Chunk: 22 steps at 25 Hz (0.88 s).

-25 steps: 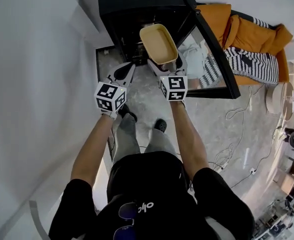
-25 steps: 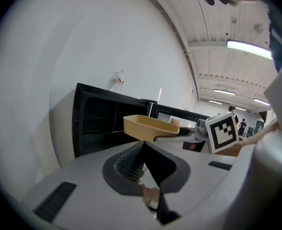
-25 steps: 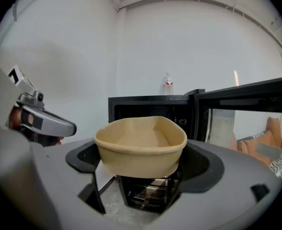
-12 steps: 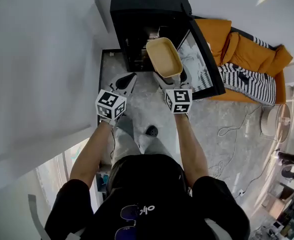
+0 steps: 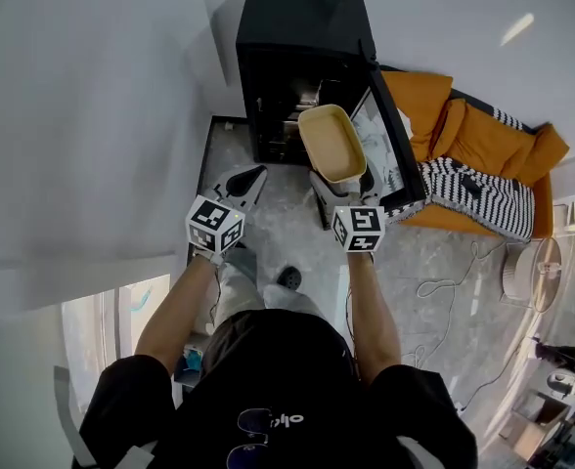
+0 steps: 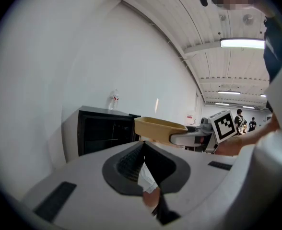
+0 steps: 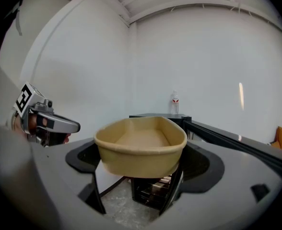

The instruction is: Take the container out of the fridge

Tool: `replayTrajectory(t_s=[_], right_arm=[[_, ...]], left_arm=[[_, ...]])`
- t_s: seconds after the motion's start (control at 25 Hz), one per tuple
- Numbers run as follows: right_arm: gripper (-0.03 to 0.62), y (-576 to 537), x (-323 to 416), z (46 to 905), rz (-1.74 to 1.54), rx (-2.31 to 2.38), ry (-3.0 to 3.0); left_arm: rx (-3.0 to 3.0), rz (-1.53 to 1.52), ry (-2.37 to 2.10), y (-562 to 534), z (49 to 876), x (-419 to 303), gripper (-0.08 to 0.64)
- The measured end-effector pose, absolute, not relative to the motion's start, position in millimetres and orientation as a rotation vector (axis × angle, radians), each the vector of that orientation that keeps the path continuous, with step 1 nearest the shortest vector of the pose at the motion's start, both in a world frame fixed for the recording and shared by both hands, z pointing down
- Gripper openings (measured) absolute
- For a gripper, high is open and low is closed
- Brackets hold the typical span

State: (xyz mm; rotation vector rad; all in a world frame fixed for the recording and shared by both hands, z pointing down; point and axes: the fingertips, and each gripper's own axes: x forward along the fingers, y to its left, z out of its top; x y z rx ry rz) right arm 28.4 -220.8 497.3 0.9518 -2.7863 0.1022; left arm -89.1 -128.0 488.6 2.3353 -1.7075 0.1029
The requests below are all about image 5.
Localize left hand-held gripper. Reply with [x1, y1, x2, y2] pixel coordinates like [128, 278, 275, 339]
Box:
[185, 164, 270, 268]

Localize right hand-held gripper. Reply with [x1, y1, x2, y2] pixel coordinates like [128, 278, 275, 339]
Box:
[308, 170, 386, 254]

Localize yellow rectangular tray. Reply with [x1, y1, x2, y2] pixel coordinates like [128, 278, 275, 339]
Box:
[296, 104, 369, 185]

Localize black cabinet with glass door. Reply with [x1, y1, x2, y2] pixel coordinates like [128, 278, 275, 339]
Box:
[235, 0, 428, 232]

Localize person's left forearm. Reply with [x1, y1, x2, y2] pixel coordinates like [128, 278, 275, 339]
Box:
[134, 256, 220, 375]

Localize person's right forearm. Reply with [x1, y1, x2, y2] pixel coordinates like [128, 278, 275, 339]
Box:
[346, 250, 402, 385]

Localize white crumpled clothes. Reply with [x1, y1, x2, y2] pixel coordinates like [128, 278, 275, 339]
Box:
[350, 98, 411, 194]

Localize light grey trousers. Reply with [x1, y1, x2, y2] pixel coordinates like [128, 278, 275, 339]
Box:
[213, 246, 326, 329]

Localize black white striped blanket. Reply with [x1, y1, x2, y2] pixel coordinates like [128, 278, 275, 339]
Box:
[384, 107, 536, 242]

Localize orange sofa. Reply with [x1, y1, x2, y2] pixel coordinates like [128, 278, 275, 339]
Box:
[379, 68, 571, 239]

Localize small black shelf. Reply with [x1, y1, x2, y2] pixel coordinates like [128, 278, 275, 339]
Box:
[172, 344, 205, 390]

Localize black t-shirt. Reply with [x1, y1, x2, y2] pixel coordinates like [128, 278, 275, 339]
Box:
[79, 308, 479, 469]

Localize round white side table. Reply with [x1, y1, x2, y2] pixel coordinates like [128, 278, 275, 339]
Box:
[500, 236, 562, 315]

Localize dark tinted glasses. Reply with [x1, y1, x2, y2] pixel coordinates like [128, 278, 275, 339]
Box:
[226, 406, 275, 469]

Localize chair with blue seat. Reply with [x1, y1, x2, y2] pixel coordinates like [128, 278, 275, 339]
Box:
[52, 364, 98, 469]

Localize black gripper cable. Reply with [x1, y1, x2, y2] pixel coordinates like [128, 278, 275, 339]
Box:
[208, 266, 223, 326]
[343, 285, 360, 361]

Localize white floor cable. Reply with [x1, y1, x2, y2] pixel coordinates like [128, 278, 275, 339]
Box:
[402, 239, 509, 409]

